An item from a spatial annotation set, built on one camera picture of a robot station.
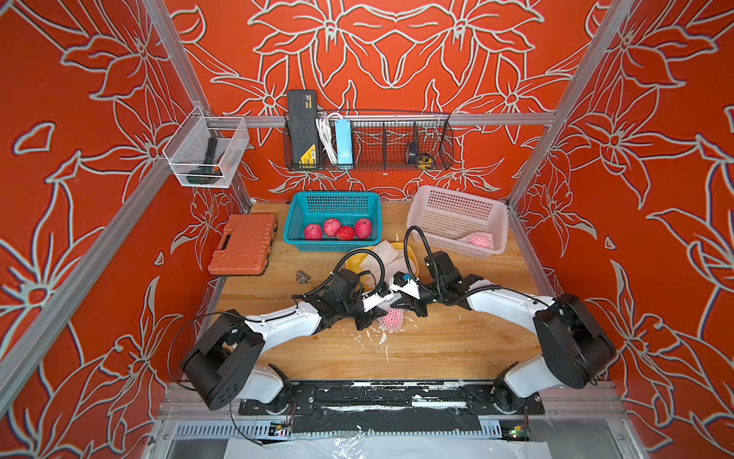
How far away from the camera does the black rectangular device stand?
34.2 inches

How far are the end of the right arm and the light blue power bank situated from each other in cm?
46

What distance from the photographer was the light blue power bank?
899 mm

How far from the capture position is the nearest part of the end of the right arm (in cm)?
67

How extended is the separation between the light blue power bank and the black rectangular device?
72 mm
